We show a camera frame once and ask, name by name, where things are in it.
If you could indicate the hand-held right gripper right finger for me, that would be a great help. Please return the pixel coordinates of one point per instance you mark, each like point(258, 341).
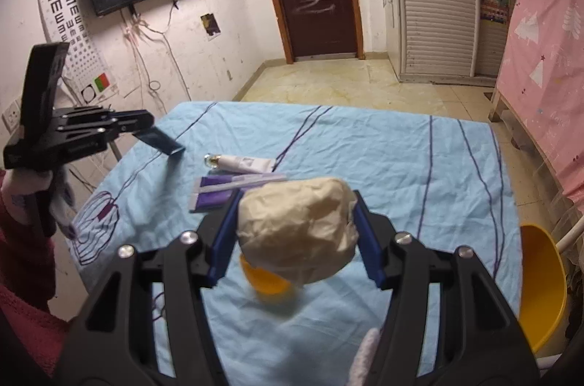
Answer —
point(370, 249)

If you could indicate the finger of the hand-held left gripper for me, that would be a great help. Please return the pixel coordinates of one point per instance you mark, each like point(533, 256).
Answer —
point(159, 142)
point(134, 122)

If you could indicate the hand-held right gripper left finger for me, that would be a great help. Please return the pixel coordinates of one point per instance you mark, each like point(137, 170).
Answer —
point(223, 240)

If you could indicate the beige paper ball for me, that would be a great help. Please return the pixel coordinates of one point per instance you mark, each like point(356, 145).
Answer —
point(296, 226)

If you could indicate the yellow plastic bin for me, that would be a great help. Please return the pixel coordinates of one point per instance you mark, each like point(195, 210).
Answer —
point(543, 290)

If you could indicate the person's left forearm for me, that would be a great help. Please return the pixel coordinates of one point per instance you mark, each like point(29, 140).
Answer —
point(23, 267)

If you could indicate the person's left hand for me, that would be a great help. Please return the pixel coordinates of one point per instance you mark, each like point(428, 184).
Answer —
point(61, 203)

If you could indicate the person's right hand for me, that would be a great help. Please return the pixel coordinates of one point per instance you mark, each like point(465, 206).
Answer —
point(365, 356)

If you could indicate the purple flat packet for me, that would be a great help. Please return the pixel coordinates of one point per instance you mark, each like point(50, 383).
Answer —
point(214, 194)

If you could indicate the small yellow round object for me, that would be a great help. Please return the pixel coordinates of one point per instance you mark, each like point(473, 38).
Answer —
point(269, 283)

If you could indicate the white squeeze tube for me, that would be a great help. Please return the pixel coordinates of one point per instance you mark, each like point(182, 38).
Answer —
point(246, 163)

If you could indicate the light blue striped tablecloth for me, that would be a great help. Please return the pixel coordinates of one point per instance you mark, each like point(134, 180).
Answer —
point(388, 148)

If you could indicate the eye chart poster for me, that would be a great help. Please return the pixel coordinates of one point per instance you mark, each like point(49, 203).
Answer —
point(68, 16)

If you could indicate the pink tree-print curtain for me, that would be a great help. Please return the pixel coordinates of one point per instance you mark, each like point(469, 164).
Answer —
point(547, 48)

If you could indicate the white wall socket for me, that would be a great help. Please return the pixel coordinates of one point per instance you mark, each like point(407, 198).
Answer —
point(11, 119)

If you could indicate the yellow black wall sticker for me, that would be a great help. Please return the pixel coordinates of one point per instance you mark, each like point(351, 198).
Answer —
point(211, 24)

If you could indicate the wooden bed frame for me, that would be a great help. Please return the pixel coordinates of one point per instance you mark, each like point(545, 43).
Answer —
point(499, 107)

